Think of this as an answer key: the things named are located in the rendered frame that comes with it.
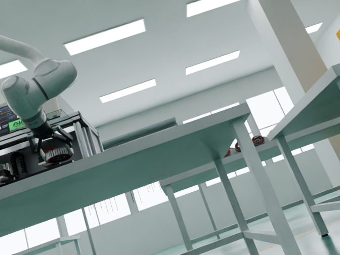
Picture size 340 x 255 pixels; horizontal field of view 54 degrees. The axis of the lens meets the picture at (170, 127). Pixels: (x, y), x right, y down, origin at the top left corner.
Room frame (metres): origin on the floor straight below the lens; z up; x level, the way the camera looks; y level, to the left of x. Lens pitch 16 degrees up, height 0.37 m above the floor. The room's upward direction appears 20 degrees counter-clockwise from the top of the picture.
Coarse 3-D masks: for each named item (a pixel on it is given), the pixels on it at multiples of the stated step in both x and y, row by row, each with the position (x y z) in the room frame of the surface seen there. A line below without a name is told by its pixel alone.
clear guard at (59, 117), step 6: (48, 114) 1.46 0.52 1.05; (54, 114) 1.44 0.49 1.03; (60, 114) 1.43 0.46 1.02; (66, 114) 1.55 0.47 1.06; (48, 120) 1.54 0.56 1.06; (54, 120) 1.57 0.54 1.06; (60, 120) 1.59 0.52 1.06; (66, 120) 1.62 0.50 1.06; (72, 120) 1.65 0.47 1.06; (18, 126) 1.43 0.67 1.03; (24, 126) 1.42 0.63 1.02; (60, 126) 1.67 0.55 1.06; (66, 126) 1.70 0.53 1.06; (12, 132) 1.41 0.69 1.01; (24, 132) 1.57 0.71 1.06; (30, 132) 1.60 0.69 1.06
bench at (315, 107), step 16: (336, 64) 1.29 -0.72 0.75; (320, 80) 1.41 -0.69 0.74; (336, 80) 1.36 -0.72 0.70; (304, 96) 1.61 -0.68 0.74; (320, 96) 1.54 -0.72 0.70; (336, 96) 1.67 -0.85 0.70; (288, 112) 1.87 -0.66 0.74; (304, 112) 1.79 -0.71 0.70; (320, 112) 1.97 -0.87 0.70; (336, 112) 2.18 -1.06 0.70; (288, 128) 2.11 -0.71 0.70; (304, 128) 2.35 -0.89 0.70; (288, 160) 2.31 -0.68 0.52; (304, 192) 2.31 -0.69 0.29; (320, 208) 2.15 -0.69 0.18; (336, 208) 1.94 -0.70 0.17; (320, 224) 2.31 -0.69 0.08
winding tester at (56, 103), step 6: (60, 96) 1.82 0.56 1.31; (48, 102) 1.70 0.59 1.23; (54, 102) 1.70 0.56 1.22; (60, 102) 1.79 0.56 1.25; (66, 102) 1.94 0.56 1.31; (0, 108) 1.68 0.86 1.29; (42, 108) 1.69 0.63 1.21; (48, 108) 1.70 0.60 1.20; (54, 108) 1.70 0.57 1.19; (60, 108) 1.75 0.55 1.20; (66, 108) 1.89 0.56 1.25
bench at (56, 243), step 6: (54, 240) 4.39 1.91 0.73; (60, 240) 4.41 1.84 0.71; (66, 240) 4.68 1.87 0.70; (72, 240) 5.11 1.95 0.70; (36, 246) 4.38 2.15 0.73; (42, 246) 4.38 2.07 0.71; (48, 246) 4.57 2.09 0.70; (54, 246) 4.99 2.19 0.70; (60, 246) 4.45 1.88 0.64; (78, 246) 5.21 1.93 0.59; (18, 252) 4.37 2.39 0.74; (24, 252) 4.37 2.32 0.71; (30, 252) 4.51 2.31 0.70; (36, 252) 4.91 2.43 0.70; (60, 252) 4.43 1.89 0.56; (78, 252) 5.21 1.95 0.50
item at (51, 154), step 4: (60, 148) 1.37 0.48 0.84; (64, 148) 1.39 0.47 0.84; (48, 152) 1.37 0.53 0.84; (52, 152) 1.36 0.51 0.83; (56, 152) 1.37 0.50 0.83; (60, 152) 1.37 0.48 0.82; (64, 152) 1.38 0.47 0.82; (68, 152) 1.40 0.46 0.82; (48, 156) 1.37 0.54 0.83; (52, 156) 1.36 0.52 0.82; (56, 156) 1.37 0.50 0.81; (60, 156) 1.41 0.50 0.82; (64, 156) 1.44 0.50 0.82; (68, 156) 1.43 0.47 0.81; (48, 160) 1.39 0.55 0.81; (52, 160) 1.42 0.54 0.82; (56, 160) 1.44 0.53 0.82; (60, 160) 1.45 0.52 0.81; (64, 160) 1.46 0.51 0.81
